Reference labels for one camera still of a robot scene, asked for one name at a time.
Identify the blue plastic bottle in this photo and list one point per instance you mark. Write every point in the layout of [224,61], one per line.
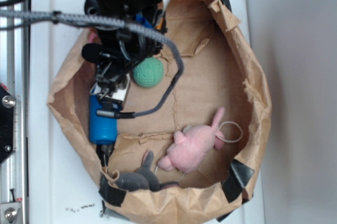
[102,130]

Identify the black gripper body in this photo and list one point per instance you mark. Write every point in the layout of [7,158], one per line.
[121,50]

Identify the grey plush toy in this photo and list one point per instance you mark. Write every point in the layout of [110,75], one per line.
[143,178]

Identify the pink plush bunny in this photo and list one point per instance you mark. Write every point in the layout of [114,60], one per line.
[191,145]

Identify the brown paper bag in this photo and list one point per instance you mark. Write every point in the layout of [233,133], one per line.
[221,70]

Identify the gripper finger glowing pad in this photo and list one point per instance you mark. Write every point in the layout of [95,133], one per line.
[122,91]
[96,89]

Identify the green textured ball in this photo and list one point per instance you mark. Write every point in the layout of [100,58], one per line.
[148,73]

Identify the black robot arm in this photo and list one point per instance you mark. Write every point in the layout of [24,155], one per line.
[97,13]

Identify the aluminium frame rail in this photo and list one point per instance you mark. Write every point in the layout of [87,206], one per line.
[15,47]

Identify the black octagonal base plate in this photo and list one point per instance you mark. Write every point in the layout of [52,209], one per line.
[7,124]

